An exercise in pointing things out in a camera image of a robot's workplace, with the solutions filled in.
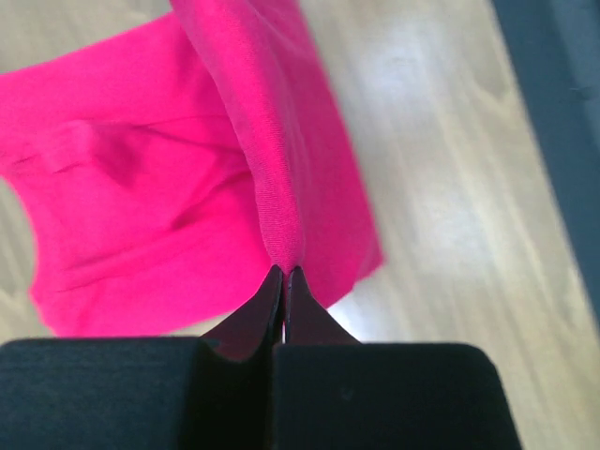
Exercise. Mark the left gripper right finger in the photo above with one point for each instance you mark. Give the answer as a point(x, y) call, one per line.
point(331, 391)

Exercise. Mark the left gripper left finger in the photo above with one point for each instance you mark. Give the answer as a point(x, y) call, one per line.
point(144, 392)

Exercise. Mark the pink t shirt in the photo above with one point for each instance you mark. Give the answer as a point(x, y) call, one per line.
point(167, 169)

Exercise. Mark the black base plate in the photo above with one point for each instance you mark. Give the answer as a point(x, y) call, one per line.
point(554, 49)

